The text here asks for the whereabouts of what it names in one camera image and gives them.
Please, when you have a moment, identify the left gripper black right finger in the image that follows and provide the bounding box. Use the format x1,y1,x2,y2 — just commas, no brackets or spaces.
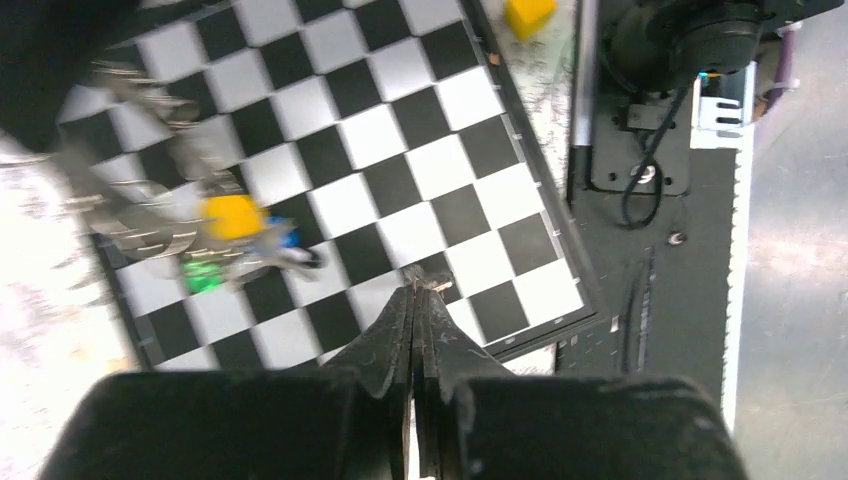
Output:
413,288,747,479

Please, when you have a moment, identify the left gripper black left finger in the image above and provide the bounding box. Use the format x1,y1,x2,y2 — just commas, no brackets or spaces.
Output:
41,287,415,479

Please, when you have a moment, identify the blue key tag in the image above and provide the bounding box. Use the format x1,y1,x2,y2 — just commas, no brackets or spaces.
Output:
262,223,301,252

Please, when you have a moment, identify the green key tag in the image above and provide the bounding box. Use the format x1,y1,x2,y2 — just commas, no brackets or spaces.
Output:
180,260,225,295

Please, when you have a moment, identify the yellow key tag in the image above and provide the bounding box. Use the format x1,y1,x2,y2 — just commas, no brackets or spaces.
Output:
198,194,268,241

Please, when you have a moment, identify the metal keyring disc with rings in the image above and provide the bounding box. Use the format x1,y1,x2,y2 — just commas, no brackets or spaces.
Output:
57,62,265,283

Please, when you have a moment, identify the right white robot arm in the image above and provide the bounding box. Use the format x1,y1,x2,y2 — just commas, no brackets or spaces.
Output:
599,0,844,93

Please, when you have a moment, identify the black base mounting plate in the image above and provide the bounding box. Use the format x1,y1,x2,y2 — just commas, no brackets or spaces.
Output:
556,71,733,403

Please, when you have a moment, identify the black white chessboard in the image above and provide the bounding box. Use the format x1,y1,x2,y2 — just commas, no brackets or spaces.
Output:
97,1,595,369

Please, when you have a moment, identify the floral patterned table mat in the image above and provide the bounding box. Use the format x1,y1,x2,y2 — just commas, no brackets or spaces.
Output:
0,0,584,480

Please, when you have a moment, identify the small yellow cube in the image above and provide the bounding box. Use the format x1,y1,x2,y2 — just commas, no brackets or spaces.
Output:
503,0,558,41

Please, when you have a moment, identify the white slotted cable duct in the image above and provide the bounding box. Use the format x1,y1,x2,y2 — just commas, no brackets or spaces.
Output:
690,62,757,430

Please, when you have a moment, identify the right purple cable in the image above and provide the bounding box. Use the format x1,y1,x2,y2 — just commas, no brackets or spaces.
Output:
761,26,799,114

